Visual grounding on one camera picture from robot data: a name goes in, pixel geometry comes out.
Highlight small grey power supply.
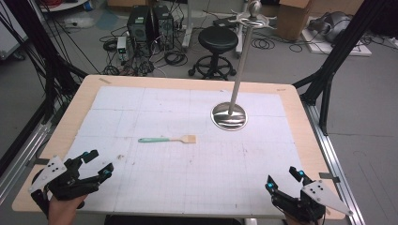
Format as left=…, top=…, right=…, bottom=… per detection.
left=115, top=36, right=129, bottom=62

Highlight white grid mat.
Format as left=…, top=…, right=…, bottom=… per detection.
left=64, top=85, right=309, bottom=219

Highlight white stand post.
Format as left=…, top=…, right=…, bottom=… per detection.
left=181, top=0, right=194, bottom=50

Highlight person's dark clothing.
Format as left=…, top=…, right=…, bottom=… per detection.
left=103, top=214, right=244, bottom=225

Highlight black computer tower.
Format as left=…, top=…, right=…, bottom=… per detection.
left=126, top=5, right=155, bottom=49
left=152, top=5, right=176, bottom=52

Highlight black tape strip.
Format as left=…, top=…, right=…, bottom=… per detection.
left=32, top=157, right=51, bottom=167
left=318, top=172, right=341, bottom=184

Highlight person's left hand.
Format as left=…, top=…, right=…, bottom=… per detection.
left=46, top=193, right=89, bottom=225

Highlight green handled wooden spatula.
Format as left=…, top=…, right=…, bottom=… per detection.
left=137, top=134, right=197, bottom=145

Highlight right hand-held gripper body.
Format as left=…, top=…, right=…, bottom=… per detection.
left=270, top=179, right=355, bottom=225

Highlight white flat board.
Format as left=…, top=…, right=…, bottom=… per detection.
left=300, top=30, right=374, bottom=58

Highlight tangle of black cables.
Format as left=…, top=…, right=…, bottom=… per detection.
left=99, top=57, right=159, bottom=78

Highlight aluminium rail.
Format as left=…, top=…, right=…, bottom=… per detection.
left=300, top=100, right=366, bottom=225
left=0, top=121, right=54, bottom=205

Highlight person's right hand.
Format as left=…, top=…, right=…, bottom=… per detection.
left=283, top=211, right=321, bottom=225

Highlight brown cardboard box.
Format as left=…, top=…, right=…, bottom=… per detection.
left=276, top=0, right=314, bottom=42

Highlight black metal frame stand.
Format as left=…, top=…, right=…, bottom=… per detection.
left=2, top=0, right=89, bottom=127
left=292, top=0, right=389, bottom=136

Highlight coiled black cable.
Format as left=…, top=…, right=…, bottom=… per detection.
left=163, top=51, right=189, bottom=68
left=102, top=38, right=118, bottom=53

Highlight grey rounded device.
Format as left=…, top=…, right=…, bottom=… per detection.
left=307, top=10, right=354, bottom=44

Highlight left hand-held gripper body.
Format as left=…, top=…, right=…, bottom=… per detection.
left=27, top=155, right=101, bottom=218

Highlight metal utensil rack stand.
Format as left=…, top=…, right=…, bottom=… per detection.
left=210, top=0, right=278, bottom=132

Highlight black round stool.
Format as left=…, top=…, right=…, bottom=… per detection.
left=188, top=25, right=239, bottom=81

